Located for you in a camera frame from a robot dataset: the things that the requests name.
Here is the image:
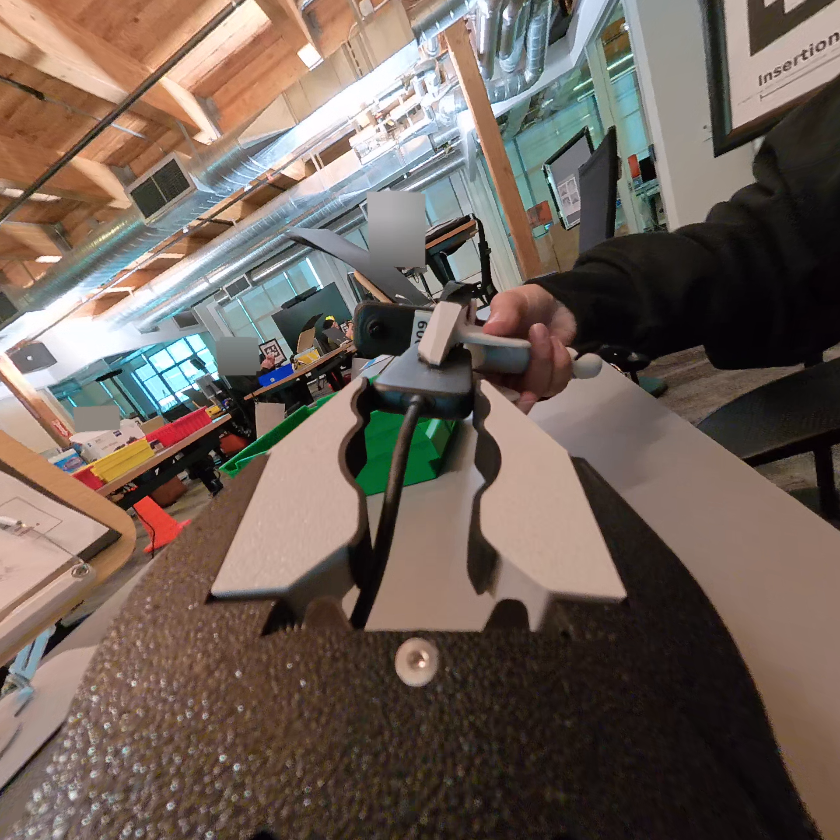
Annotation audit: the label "silver air duct with vent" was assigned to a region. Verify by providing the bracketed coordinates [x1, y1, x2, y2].
[0, 39, 473, 316]

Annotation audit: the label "printed instruction sheets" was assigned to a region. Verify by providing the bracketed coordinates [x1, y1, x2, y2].
[0, 469, 86, 611]

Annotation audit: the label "person's right forearm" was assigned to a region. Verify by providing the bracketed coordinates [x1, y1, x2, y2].
[525, 82, 840, 370]

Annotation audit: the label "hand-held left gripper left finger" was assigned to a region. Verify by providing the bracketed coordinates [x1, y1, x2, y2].
[210, 377, 371, 603]

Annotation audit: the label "wall screen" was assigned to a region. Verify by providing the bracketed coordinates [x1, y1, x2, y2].
[543, 128, 595, 231]

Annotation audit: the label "black monitor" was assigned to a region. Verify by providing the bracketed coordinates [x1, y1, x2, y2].
[577, 126, 620, 238]

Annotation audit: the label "yellow plastic bin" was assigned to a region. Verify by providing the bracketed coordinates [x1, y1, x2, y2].
[91, 436, 157, 484]

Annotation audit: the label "person's right hand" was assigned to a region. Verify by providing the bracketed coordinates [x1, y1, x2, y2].
[481, 282, 580, 416]

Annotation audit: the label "silver elbow duct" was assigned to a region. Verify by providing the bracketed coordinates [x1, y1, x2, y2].
[413, 0, 578, 112]

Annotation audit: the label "wooden support post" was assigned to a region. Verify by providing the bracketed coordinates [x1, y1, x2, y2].
[443, 20, 547, 280]

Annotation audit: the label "framed marker poster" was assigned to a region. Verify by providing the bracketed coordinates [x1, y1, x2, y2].
[702, 0, 840, 158]

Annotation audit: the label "standing desk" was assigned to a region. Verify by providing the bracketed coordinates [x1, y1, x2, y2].
[425, 213, 496, 303]

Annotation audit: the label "wooden document stand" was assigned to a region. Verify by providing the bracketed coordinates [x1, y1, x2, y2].
[0, 430, 137, 791]

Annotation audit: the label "orange cone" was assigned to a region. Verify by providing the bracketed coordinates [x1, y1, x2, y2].
[134, 495, 193, 555]

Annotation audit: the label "large black television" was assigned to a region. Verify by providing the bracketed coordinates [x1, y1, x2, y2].
[272, 283, 353, 342]

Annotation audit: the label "document stand with black sheet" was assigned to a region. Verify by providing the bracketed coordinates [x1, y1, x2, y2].
[287, 228, 427, 309]

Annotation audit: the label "slim hub black cable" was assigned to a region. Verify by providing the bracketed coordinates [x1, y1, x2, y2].
[350, 400, 424, 629]

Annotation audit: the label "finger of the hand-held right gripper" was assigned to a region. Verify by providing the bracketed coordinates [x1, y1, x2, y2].
[416, 301, 469, 367]

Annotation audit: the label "white cardboard box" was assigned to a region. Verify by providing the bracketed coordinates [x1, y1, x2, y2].
[69, 423, 147, 460]

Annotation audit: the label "wooden office desk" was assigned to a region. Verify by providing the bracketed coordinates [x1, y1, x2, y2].
[98, 413, 234, 513]

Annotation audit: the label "silver spiral air duct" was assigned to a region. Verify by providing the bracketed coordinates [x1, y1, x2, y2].
[98, 190, 375, 329]

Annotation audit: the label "green plastic bin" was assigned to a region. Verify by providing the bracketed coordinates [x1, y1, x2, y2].
[218, 400, 460, 496]

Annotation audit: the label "slim black usb hub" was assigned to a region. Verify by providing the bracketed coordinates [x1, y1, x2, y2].
[373, 354, 475, 420]

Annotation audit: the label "wooden desk with bins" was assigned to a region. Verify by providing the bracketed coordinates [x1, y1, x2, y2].
[243, 344, 358, 403]

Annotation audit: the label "red plastic bin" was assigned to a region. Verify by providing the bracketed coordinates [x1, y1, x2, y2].
[146, 406, 232, 450]

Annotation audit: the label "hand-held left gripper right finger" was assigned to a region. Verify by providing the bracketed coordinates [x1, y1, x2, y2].
[466, 381, 629, 630]

